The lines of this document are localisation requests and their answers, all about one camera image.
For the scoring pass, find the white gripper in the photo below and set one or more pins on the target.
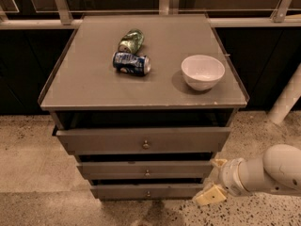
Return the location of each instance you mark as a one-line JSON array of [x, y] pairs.
[[229, 176]]

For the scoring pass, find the grey drawer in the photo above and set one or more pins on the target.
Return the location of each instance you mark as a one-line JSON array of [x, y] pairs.
[[144, 170], [144, 140], [145, 191]]

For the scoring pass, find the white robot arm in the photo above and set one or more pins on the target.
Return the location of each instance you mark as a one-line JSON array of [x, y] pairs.
[[276, 171]]

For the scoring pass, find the grey bottom drawer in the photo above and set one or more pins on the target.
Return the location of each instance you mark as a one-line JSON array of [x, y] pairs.
[[145, 191]]

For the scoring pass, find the grey top drawer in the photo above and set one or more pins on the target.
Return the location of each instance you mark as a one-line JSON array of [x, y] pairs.
[[144, 140]]

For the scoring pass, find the grey drawer cabinet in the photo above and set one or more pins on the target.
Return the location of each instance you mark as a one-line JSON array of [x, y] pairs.
[[85, 91]]

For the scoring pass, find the white bowl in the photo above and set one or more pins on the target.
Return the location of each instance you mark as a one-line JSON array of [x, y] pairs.
[[202, 72]]

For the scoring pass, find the white diagonal pole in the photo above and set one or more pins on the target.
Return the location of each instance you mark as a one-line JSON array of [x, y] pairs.
[[287, 99]]

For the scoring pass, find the blue soda can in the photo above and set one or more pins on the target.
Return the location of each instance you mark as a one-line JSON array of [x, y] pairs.
[[131, 64]]

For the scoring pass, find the green soda can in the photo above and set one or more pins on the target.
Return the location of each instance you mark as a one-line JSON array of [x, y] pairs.
[[131, 42]]

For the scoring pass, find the metal window railing frame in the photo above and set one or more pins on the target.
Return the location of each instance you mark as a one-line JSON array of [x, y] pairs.
[[30, 14]]

